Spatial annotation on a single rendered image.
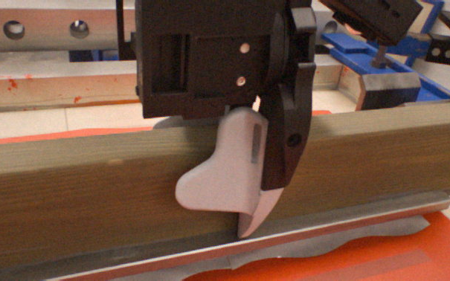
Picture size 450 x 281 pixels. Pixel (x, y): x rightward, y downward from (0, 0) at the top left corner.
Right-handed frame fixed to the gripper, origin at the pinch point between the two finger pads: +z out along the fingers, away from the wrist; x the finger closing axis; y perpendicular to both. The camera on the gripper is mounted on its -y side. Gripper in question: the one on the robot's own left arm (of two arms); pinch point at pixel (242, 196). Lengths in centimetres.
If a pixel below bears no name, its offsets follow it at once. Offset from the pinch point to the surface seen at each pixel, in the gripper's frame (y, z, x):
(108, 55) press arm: 2.4, 8.7, -48.4
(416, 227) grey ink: -15.4, 5.1, 1.9
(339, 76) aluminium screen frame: -24.5, 3.6, -23.8
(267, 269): -1.4, 4.9, 2.4
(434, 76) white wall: -198, 73, -154
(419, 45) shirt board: -67, 11, -52
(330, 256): -6.5, 5.0, 2.6
